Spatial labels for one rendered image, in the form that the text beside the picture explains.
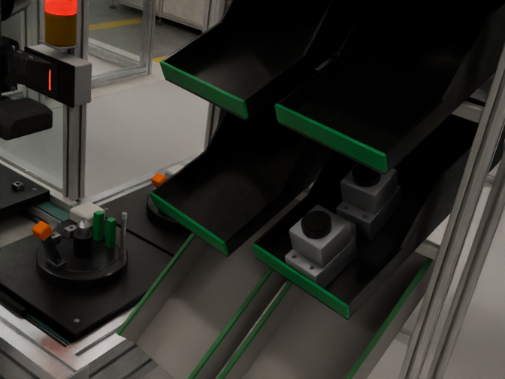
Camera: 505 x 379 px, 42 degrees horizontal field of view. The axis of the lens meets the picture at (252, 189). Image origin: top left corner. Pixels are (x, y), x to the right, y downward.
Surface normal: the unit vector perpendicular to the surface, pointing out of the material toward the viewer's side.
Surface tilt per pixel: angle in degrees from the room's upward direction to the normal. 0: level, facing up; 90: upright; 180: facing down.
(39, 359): 0
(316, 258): 115
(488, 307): 0
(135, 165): 0
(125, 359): 90
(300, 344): 45
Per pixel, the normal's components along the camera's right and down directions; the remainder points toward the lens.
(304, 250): -0.70, 0.59
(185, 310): -0.40, -0.46
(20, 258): 0.14, -0.88
